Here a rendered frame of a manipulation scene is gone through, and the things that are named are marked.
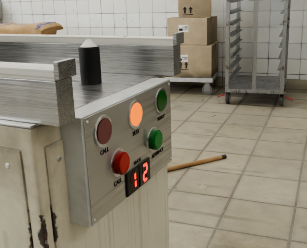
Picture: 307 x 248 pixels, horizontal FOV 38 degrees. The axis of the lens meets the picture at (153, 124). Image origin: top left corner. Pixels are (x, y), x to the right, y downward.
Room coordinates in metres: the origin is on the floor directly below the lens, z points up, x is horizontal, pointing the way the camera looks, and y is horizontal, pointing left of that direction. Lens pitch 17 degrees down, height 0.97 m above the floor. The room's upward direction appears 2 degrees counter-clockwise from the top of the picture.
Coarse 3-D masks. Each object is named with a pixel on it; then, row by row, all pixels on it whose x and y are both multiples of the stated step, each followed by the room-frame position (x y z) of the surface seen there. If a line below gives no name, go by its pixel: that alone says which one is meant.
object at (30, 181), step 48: (96, 48) 0.66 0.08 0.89; (96, 96) 0.58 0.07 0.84; (0, 144) 0.47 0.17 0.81; (48, 144) 0.47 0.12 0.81; (0, 192) 0.47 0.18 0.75; (48, 192) 0.46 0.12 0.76; (144, 192) 0.66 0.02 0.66; (0, 240) 0.48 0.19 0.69; (48, 240) 0.45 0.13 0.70; (96, 240) 0.53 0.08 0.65; (144, 240) 0.65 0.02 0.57
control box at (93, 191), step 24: (120, 96) 0.58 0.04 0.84; (144, 96) 0.61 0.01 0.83; (168, 96) 0.68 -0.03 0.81; (96, 120) 0.50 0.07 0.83; (120, 120) 0.55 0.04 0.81; (144, 120) 0.61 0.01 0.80; (168, 120) 0.68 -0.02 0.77; (72, 144) 0.48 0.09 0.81; (96, 144) 0.50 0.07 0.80; (120, 144) 0.55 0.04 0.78; (144, 144) 0.60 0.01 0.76; (168, 144) 0.68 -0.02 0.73; (72, 168) 0.48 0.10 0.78; (96, 168) 0.49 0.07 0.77; (144, 168) 0.60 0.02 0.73; (72, 192) 0.49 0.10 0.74; (96, 192) 0.49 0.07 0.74; (120, 192) 0.54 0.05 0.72; (72, 216) 0.49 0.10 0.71; (96, 216) 0.49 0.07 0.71
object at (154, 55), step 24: (0, 48) 0.87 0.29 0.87; (24, 48) 0.84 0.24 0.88; (48, 48) 0.81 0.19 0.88; (72, 48) 0.79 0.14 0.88; (120, 48) 0.74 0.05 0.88; (144, 48) 0.72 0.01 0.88; (168, 48) 0.70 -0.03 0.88; (120, 72) 0.74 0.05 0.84; (144, 72) 0.72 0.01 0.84; (168, 72) 0.70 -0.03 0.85
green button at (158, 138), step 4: (152, 132) 0.62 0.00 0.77; (156, 132) 0.62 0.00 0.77; (160, 132) 0.63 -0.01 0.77; (152, 136) 0.61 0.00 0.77; (156, 136) 0.62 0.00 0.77; (160, 136) 0.63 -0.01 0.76; (152, 140) 0.61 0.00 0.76; (156, 140) 0.62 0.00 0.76; (160, 140) 0.63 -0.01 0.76; (152, 144) 0.61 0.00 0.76; (156, 144) 0.62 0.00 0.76; (160, 144) 0.63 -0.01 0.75; (152, 148) 0.62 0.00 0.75; (156, 148) 0.62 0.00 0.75
